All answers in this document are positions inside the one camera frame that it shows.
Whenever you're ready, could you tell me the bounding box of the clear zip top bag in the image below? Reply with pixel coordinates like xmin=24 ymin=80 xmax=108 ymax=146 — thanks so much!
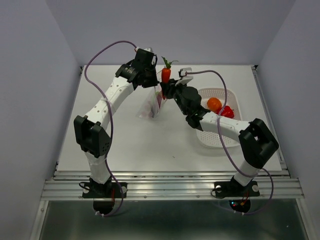
xmin=136 ymin=84 xmax=167 ymax=119

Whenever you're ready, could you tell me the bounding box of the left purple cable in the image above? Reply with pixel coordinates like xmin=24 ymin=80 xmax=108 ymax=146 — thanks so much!
xmin=83 ymin=39 xmax=138 ymax=218

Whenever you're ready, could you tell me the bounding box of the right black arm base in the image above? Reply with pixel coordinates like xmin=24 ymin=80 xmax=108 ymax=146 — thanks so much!
xmin=210 ymin=177 xmax=260 ymax=215

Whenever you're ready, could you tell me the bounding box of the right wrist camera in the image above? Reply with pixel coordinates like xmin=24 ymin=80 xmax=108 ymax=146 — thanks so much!
xmin=176 ymin=67 xmax=193 ymax=86

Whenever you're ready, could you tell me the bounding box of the aluminium rail frame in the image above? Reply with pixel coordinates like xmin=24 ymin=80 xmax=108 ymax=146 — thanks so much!
xmin=29 ymin=65 xmax=311 ymax=240

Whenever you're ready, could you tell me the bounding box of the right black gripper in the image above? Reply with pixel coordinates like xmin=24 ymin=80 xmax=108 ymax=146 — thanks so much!
xmin=160 ymin=78 xmax=188 ymax=116

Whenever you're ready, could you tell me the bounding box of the orange toy carrot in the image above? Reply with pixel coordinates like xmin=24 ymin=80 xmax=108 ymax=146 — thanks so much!
xmin=161 ymin=56 xmax=178 ymax=84

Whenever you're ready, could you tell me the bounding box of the red toy strawberry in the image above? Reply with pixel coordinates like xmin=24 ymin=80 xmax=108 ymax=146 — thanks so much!
xmin=220 ymin=105 xmax=235 ymax=119

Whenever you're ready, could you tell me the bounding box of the orange toy pumpkin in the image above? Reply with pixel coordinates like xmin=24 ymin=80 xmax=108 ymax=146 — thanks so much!
xmin=206 ymin=97 xmax=222 ymax=113

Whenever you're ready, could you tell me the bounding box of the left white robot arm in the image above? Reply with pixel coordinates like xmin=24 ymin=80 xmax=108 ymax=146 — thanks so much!
xmin=73 ymin=47 xmax=159 ymax=197

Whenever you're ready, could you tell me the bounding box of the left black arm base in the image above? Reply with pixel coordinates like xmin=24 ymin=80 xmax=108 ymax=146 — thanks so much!
xmin=78 ymin=177 xmax=128 ymax=218

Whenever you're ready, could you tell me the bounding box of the white perforated plastic basket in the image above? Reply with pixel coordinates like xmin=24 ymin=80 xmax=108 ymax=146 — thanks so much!
xmin=196 ymin=87 xmax=243 ymax=150

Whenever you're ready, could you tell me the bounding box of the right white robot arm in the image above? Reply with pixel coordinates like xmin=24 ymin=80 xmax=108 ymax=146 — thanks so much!
xmin=160 ymin=79 xmax=279 ymax=195

